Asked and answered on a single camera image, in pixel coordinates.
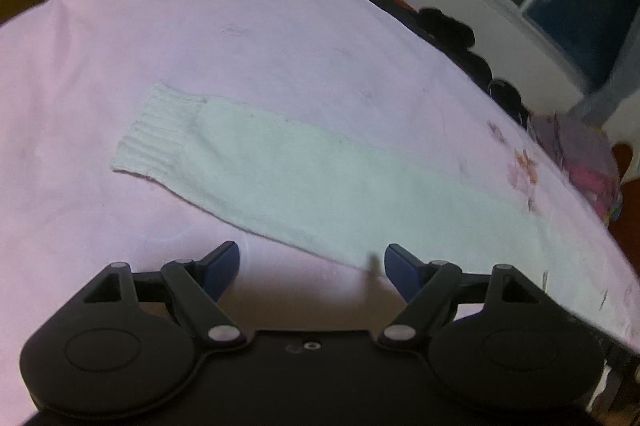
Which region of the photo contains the grey blue curtain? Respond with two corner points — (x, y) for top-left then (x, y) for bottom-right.
(570, 21), (640, 147)

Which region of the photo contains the pile of black clothes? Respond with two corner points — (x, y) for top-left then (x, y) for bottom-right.
(362, 0), (531, 127)

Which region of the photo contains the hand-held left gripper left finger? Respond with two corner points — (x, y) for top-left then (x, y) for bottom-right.
(82, 241), (242, 348)

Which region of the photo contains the white knit sweater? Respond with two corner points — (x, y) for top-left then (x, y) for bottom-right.
(110, 81), (576, 277)

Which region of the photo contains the pink floral bed blanket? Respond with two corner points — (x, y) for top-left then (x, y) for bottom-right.
(0, 0), (640, 426)

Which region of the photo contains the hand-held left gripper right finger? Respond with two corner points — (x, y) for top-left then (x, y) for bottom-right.
(378, 243), (546, 349)

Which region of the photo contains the stack of folded clothes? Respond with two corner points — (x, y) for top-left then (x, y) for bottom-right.
(530, 111), (623, 227)

